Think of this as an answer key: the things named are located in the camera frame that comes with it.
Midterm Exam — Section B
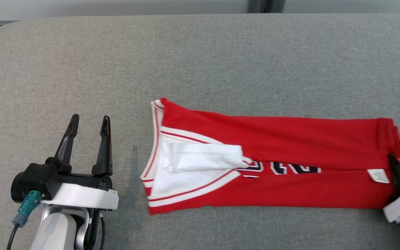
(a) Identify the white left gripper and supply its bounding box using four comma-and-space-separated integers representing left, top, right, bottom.
42, 114, 119, 211

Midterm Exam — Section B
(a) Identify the red Bulls basketball jersey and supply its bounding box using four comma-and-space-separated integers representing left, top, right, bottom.
140, 98, 400, 215

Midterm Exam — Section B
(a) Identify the black cable with teal connector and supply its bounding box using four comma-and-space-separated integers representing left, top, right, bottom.
7, 190, 43, 250

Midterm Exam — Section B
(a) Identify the grey metal post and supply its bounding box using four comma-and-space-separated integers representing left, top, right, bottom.
248, 0, 285, 14

